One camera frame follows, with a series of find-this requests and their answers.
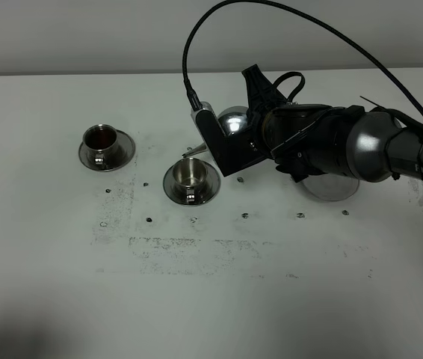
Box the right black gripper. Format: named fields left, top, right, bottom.
left=226, top=64, right=350, bottom=182

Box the stainless steel teapot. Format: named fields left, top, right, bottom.
left=182, top=105, right=249, bottom=158

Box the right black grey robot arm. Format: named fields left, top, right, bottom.
left=242, top=65, right=423, bottom=182

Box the middle stainless steel teacup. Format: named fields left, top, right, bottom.
left=164, top=158, right=208, bottom=206

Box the stainless steel teacup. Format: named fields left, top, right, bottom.
left=81, top=124, right=118, bottom=168
left=164, top=158, right=208, bottom=206

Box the steel teapot saucer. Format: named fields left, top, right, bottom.
left=301, top=174, right=360, bottom=202

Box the left stainless steel teacup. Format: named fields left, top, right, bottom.
left=81, top=124, right=118, bottom=168

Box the middle steel saucer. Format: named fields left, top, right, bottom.
left=163, top=161, right=220, bottom=206

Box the left steel saucer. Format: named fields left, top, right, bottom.
left=78, top=130, right=135, bottom=172

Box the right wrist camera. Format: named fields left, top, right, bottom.
left=191, top=102, right=235, bottom=177

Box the black camera cable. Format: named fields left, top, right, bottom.
left=181, top=0, right=423, bottom=128

